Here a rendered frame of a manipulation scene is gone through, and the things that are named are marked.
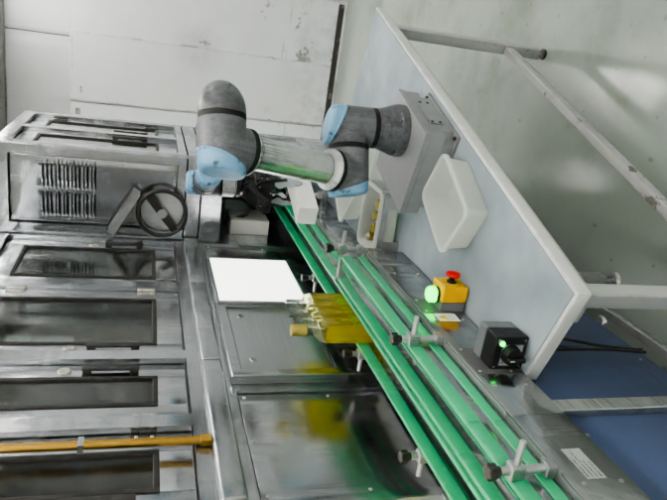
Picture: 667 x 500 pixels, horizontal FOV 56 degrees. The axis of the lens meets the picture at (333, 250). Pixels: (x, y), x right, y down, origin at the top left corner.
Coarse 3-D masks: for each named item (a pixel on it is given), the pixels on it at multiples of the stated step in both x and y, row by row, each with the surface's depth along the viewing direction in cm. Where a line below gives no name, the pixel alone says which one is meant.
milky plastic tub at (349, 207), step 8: (336, 200) 253; (344, 200) 254; (352, 200) 235; (360, 200) 238; (336, 208) 252; (344, 208) 252; (352, 208) 242; (360, 208) 243; (344, 216) 245; (352, 216) 248
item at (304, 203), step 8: (304, 184) 204; (296, 192) 199; (304, 192) 200; (312, 192) 201; (296, 200) 198; (304, 200) 196; (312, 200) 197; (296, 208) 197; (304, 208) 194; (312, 208) 194; (296, 216) 197; (304, 216) 196; (312, 216) 196
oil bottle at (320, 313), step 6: (312, 312) 183; (318, 312) 182; (324, 312) 183; (330, 312) 183; (336, 312) 184; (342, 312) 185; (348, 312) 185; (312, 318) 181; (318, 318) 180; (312, 324) 181
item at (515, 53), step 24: (480, 48) 252; (504, 48) 254; (528, 48) 257; (432, 72) 212; (528, 72) 237; (552, 96) 223; (576, 120) 210; (600, 144) 198; (624, 168) 188; (648, 192) 179; (600, 288) 134; (624, 288) 136; (648, 288) 138
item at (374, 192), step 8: (368, 184) 213; (368, 192) 217; (376, 192) 218; (368, 200) 218; (368, 208) 219; (360, 216) 220; (368, 216) 220; (360, 224) 221; (368, 224) 221; (376, 224) 205; (360, 232) 222; (376, 232) 205; (360, 240) 220; (368, 240) 220; (376, 240) 207
